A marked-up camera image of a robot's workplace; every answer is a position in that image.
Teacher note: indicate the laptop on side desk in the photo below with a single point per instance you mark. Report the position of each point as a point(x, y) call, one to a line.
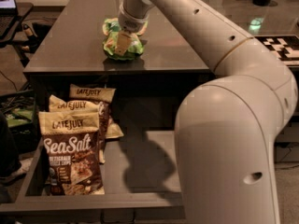
point(8, 15)

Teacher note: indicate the black white fiducial marker board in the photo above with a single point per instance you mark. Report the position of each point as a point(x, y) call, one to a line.
point(284, 47)

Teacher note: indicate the middle Late July chip bag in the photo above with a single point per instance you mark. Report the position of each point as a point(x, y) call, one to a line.
point(78, 107)

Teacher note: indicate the green rice chip bag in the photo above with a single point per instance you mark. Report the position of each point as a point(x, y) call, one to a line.
point(111, 29)

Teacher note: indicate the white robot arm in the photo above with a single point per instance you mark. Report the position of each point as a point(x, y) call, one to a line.
point(225, 129)

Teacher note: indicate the dark side desk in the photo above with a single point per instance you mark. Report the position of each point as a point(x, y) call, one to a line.
point(24, 10)

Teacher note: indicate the person leg and shoe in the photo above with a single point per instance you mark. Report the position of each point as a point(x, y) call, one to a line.
point(11, 167)

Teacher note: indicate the black crate with items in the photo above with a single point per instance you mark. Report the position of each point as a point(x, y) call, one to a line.
point(19, 109)

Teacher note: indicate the rear Late July chip bag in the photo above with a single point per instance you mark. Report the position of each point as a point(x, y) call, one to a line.
point(102, 97)

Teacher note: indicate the open grey top drawer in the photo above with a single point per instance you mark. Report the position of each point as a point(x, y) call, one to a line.
point(140, 174)

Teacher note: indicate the late july chip bag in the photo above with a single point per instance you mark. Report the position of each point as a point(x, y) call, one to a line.
point(70, 139)
point(102, 97)
point(78, 107)

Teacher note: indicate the front Late July chip bag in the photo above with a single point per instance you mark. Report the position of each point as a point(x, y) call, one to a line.
point(70, 139)

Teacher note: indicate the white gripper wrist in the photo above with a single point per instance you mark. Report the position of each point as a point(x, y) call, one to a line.
point(132, 23)

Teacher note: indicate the grey cabinet lower drawers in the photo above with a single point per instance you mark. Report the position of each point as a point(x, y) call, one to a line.
point(287, 143)

